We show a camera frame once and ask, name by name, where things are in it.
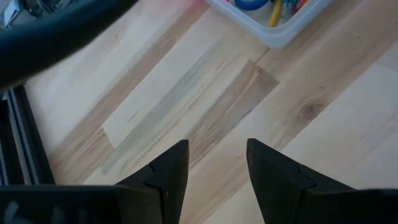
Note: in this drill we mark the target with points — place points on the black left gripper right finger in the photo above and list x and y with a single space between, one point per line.
273 180

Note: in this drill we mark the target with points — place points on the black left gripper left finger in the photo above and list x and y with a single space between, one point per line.
161 186

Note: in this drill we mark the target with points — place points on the yellow highlighter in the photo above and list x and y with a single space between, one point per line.
275 15

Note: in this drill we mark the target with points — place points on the translucent plastic supply box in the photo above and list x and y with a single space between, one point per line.
280 34

